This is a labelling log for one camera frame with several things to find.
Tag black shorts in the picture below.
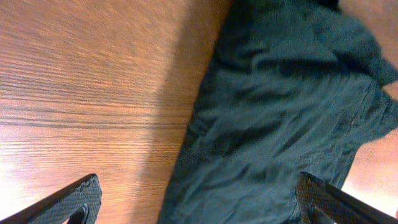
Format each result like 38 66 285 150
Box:
157 0 397 223

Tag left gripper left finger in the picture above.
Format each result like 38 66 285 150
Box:
1 174 102 224

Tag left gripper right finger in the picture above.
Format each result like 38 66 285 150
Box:
295 172 397 224

